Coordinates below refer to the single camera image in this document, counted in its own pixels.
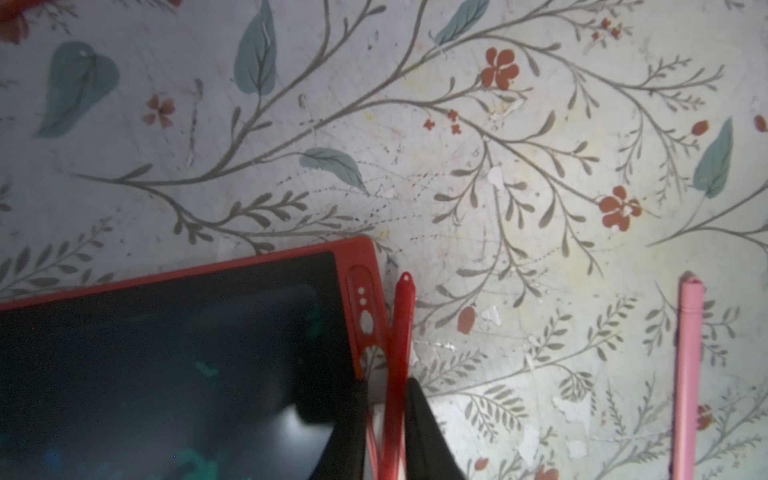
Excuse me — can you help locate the red tablet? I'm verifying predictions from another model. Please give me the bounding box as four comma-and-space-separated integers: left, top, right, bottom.
1, 236, 388, 479

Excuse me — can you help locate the pink stylus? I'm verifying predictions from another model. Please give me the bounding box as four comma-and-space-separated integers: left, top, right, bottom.
671, 274, 706, 480

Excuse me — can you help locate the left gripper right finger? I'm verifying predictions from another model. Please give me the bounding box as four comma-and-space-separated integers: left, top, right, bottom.
404, 378, 464, 480

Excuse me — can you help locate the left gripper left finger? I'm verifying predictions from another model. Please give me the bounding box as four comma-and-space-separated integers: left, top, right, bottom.
308, 380, 368, 480

